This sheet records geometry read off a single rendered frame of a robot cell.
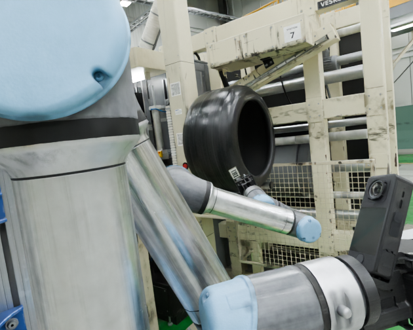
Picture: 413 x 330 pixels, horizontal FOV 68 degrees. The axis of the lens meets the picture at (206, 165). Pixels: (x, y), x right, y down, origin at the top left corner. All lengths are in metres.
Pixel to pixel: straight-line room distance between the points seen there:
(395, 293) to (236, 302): 0.18
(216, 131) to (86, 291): 1.22
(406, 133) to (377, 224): 10.24
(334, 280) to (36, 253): 0.26
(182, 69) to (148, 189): 1.47
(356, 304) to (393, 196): 0.12
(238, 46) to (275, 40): 0.23
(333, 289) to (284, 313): 0.05
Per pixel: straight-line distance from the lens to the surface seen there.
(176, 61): 1.83
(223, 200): 0.85
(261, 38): 1.85
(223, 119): 1.43
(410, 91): 10.63
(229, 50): 1.94
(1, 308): 0.61
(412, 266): 0.39
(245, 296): 0.30
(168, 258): 0.39
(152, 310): 2.05
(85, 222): 0.23
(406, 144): 10.64
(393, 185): 0.39
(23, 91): 0.21
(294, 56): 1.90
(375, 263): 0.37
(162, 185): 0.37
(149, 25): 2.42
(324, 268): 0.34
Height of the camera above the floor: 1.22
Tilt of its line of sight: 5 degrees down
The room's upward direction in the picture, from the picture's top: 7 degrees counter-clockwise
